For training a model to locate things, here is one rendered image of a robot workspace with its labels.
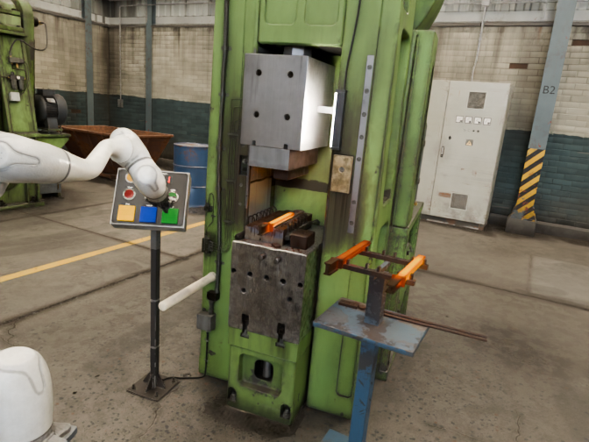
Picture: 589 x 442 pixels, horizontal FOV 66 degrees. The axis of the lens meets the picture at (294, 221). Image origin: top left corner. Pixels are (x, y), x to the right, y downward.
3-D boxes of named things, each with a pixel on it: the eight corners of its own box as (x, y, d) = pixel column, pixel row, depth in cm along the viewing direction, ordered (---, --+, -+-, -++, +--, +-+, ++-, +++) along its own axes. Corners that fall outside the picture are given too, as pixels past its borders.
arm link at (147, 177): (173, 191, 178) (155, 165, 180) (166, 177, 163) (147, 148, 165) (148, 205, 175) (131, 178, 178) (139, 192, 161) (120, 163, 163)
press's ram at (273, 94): (318, 153, 200) (327, 56, 190) (239, 144, 212) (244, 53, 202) (343, 147, 238) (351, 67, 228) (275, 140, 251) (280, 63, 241)
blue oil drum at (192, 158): (194, 210, 657) (195, 147, 635) (163, 203, 683) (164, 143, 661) (219, 203, 707) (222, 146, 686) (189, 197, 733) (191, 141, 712)
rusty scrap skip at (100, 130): (124, 187, 772) (124, 136, 751) (52, 171, 856) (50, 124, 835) (173, 180, 876) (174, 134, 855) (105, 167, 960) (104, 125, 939)
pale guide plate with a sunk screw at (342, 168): (348, 193, 211) (352, 156, 207) (329, 190, 214) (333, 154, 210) (349, 193, 213) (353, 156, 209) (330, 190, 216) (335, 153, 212)
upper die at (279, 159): (287, 171, 206) (289, 149, 204) (248, 165, 213) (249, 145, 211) (316, 163, 245) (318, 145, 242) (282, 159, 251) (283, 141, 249)
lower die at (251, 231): (282, 245, 215) (283, 228, 213) (244, 238, 221) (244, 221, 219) (310, 226, 253) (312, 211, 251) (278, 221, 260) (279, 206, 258)
